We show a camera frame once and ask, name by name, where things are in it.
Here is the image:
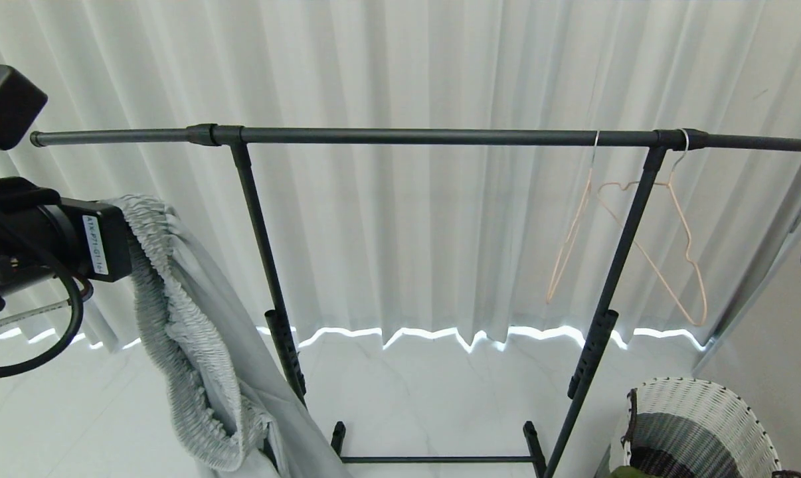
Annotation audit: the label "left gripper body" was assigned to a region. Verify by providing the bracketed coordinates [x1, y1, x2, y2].
[42, 198, 134, 283]

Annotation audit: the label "pale grey shorts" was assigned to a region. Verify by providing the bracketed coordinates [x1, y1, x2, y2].
[105, 195, 355, 478]

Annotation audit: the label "pink clothes hanger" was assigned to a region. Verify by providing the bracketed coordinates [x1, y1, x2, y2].
[596, 129, 708, 327]
[547, 131, 600, 305]

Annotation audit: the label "black clothes rack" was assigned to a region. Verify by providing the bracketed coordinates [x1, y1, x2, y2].
[30, 123, 801, 478]

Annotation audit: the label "white laundry basket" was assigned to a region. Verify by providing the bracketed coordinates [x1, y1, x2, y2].
[610, 377, 783, 478]

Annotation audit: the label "white curtain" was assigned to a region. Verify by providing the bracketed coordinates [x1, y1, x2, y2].
[0, 0, 801, 353]

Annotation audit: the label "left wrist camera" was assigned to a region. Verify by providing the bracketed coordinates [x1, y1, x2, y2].
[0, 63, 48, 151]

